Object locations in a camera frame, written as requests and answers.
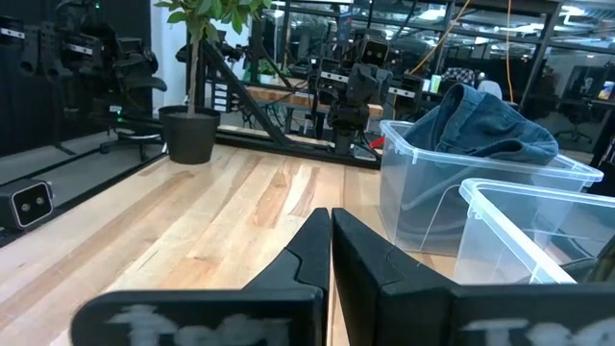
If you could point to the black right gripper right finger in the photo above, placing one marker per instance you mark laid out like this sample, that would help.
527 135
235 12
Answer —
432 312

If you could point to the small red object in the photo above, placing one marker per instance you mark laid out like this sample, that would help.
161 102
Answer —
378 142

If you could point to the wooden background table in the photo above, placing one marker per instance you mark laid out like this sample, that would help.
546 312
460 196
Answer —
288 98

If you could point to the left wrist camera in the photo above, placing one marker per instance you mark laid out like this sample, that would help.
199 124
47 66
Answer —
375 50

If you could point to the black office chair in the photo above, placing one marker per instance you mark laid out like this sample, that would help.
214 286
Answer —
137 81

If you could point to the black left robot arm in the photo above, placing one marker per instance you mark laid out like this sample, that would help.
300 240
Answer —
348 125

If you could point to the blue denim hat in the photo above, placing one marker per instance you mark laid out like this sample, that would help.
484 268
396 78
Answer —
480 125

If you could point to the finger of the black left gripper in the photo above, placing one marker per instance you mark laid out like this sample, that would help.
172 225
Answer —
358 84
396 91

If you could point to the black background robot arm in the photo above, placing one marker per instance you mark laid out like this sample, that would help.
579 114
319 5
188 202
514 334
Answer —
72 53

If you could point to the table-level camera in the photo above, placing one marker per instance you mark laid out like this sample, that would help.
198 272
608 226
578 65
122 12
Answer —
26 204

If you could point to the clear plastic bin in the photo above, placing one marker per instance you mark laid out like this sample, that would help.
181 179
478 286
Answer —
423 202
509 230

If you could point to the green potted plant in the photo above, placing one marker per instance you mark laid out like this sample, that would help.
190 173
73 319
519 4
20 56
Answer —
189 134

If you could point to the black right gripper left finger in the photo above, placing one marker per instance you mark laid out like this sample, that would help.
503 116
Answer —
269 307

